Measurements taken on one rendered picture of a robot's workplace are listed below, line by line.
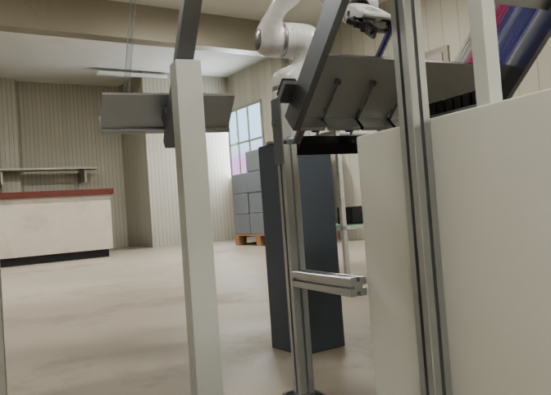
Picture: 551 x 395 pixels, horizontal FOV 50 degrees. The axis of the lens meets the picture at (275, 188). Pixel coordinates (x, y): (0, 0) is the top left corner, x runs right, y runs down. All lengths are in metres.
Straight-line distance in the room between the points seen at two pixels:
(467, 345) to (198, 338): 0.58
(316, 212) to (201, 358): 0.79
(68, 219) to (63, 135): 3.00
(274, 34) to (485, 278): 1.26
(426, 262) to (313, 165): 0.98
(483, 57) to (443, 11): 6.12
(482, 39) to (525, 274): 0.38
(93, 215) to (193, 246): 7.16
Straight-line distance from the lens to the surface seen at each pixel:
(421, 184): 1.07
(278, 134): 1.51
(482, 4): 1.05
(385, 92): 1.65
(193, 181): 1.33
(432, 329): 1.09
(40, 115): 11.06
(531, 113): 0.95
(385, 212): 1.21
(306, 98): 1.48
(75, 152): 11.09
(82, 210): 8.43
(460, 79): 1.78
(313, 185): 1.97
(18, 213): 8.26
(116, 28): 7.18
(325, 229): 2.00
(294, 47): 2.08
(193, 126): 1.35
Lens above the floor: 0.47
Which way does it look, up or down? 2 degrees up
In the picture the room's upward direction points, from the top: 4 degrees counter-clockwise
